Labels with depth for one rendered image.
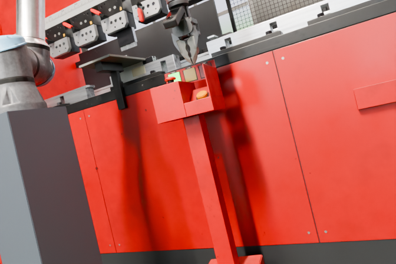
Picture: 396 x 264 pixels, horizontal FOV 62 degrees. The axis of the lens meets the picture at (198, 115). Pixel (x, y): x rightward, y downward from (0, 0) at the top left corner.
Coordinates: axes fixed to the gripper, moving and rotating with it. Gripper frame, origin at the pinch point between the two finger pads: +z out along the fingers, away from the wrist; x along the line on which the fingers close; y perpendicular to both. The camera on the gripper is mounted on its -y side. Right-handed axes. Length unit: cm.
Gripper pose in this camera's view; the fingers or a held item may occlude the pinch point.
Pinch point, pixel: (191, 60)
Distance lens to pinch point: 111.0
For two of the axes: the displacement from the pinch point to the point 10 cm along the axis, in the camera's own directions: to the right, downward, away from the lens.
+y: 2.9, -1.4, 9.4
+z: 2.7, 9.6, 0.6
